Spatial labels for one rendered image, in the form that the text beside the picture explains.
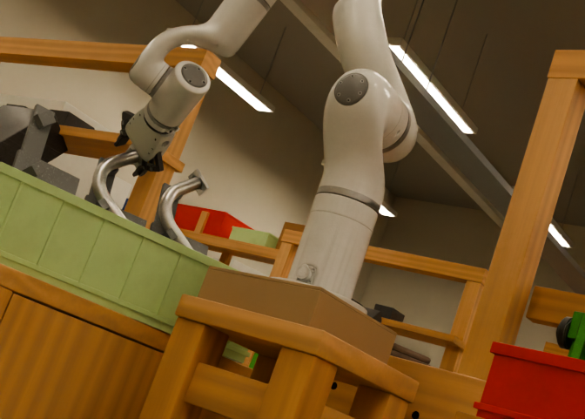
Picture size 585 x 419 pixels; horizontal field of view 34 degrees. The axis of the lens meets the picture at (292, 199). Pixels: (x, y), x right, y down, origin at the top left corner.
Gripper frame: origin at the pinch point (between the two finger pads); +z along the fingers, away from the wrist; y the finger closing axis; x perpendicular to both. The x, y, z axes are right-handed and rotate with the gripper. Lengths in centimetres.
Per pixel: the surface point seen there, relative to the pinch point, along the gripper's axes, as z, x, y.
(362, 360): -52, 23, -68
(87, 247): -17.6, 34.8, -22.9
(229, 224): 414, -392, 95
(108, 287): -14.4, 33.0, -30.7
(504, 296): -12, -72, -73
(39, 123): -5.6, 21.0, 10.9
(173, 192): -0.7, -4.9, -11.8
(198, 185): -0.3, -12.6, -12.2
